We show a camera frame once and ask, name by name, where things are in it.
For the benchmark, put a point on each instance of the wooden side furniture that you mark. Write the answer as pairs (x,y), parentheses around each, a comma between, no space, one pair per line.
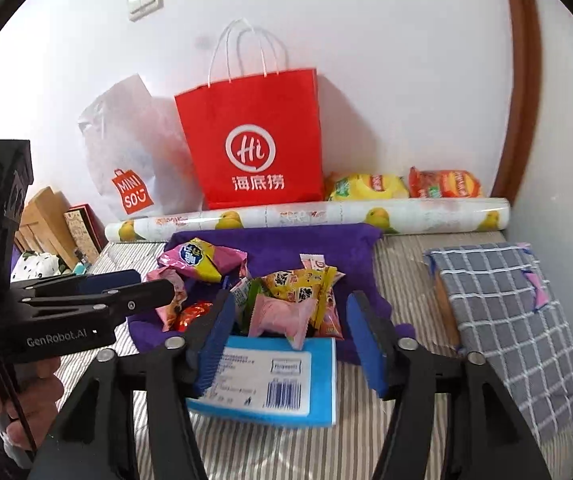
(43,227)

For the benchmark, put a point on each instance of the blue white box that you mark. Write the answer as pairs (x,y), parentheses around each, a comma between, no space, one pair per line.
(265,381)

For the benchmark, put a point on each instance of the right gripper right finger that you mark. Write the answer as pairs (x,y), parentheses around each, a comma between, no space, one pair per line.
(486,435)

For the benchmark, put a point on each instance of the light pink candy packet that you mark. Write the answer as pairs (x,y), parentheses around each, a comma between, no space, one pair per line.
(286,318)

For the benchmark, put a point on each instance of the grey checked cloth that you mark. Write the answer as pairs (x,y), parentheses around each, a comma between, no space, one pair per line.
(504,308)

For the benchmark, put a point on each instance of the red Haidilao paper bag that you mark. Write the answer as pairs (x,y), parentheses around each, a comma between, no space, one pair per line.
(256,140)

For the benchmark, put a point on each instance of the small white candy packet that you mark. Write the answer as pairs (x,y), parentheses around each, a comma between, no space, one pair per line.
(313,262)

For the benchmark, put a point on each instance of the brown door frame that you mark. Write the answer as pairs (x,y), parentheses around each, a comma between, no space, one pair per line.
(525,98)

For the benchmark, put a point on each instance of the red gold snack packet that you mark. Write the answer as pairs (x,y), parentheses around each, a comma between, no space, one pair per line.
(190,314)

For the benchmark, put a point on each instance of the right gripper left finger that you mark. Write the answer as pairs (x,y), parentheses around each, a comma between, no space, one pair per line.
(93,435)

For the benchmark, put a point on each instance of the white Miniso plastic bag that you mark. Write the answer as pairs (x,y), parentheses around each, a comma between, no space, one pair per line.
(137,155)

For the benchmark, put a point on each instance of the red decorated box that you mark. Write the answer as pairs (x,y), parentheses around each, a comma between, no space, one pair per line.
(86,230)

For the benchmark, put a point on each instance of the purple towel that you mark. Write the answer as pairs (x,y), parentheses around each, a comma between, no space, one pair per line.
(350,248)

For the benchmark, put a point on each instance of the green snack packet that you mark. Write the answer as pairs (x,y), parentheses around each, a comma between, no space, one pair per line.
(244,294)

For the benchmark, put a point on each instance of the left hand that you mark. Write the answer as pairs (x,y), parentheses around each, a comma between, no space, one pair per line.
(38,401)

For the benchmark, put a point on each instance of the striped mattress cover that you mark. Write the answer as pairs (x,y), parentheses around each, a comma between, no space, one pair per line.
(350,449)

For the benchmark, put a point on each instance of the red white long snack packet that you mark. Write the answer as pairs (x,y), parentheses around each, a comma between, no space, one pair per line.
(330,325)

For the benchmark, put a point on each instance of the rolled duck print paper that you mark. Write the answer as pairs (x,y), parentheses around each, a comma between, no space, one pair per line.
(397,216)

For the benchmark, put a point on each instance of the orange chips bag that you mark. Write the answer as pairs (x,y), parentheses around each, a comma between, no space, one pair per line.
(443,184)

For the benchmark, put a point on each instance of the pink yellow snack packet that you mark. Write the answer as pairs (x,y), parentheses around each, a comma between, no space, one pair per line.
(203,261)

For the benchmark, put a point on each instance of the yellow chips bag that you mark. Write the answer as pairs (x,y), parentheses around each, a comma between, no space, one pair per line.
(366,187)

